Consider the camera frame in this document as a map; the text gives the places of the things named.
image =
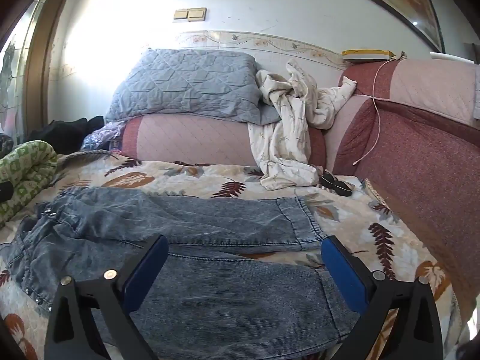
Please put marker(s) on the clear plastic bag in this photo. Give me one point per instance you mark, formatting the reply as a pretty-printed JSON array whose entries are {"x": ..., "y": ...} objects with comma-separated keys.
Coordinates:
[{"x": 101, "y": 137}]

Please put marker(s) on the red pink padded headboard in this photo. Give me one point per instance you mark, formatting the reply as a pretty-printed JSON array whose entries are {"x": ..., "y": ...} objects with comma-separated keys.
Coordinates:
[{"x": 412, "y": 150}]

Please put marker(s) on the etched glass door panel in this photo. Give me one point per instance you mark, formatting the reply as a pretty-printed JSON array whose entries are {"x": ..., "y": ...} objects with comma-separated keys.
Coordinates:
[{"x": 15, "y": 71}]

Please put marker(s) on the blue denim pants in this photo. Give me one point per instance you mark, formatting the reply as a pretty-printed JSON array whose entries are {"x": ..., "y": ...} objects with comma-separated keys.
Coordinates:
[{"x": 225, "y": 292}]

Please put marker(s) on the leaf print bedspread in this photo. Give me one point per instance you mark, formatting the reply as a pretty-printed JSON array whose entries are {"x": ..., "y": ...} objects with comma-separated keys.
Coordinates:
[{"x": 393, "y": 240}]

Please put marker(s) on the gold light switch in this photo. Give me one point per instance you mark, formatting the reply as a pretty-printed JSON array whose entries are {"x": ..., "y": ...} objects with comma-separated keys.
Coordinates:
[{"x": 189, "y": 14}]

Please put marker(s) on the green patterned quilt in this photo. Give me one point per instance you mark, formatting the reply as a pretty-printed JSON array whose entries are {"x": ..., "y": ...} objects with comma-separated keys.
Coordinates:
[{"x": 30, "y": 165}]

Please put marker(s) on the pink quilted bolster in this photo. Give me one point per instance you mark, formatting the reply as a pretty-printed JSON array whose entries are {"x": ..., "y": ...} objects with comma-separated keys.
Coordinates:
[{"x": 195, "y": 138}]

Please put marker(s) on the white floral cloth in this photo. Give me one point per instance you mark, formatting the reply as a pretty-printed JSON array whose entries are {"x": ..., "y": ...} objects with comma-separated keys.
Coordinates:
[{"x": 285, "y": 138}]

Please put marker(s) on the black clothing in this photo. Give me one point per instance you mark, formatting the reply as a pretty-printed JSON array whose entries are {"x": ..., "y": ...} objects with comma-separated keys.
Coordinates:
[{"x": 63, "y": 133}]

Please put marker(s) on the wooden door frame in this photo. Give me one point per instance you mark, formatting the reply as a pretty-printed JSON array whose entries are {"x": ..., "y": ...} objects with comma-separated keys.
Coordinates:
[{"x": 41, "y": 56}]

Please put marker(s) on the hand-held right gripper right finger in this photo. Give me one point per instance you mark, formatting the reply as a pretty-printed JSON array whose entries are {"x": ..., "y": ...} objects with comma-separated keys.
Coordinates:
[{"x": 343, "y": 270}]

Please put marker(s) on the grey quilted pillow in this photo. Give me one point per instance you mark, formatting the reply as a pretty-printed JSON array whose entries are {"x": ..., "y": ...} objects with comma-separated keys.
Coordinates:
[{"x": 187, "y": 82}]

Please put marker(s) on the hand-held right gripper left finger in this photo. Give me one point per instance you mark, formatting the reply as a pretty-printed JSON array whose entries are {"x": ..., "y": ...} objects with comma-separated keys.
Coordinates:
[{"x": 146, "y": 270}]

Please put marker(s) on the yellow flat box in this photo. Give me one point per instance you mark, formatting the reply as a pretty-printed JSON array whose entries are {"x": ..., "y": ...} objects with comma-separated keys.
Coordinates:
[{"x": 369, "y": 55}]

